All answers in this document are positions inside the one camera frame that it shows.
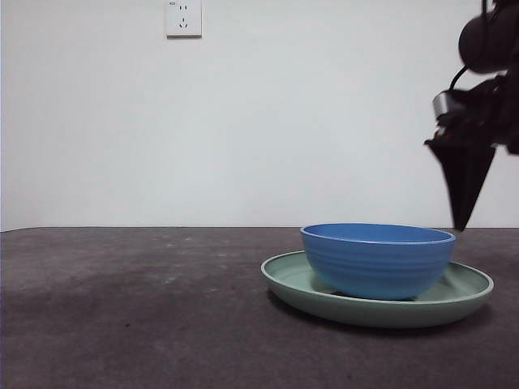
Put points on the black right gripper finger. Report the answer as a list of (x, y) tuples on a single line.
[(466, 178), (434, 156)]

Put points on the blue ribbed bowl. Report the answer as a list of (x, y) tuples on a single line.
[(377, 267)]

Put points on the green round plate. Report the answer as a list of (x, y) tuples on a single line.
[(365, 314)]

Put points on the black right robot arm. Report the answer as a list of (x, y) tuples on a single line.
[(482, 40)]

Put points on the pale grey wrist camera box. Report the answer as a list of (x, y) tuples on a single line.
[(442, 104)]

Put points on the white wall socket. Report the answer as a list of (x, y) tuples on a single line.
[(184, 20)]

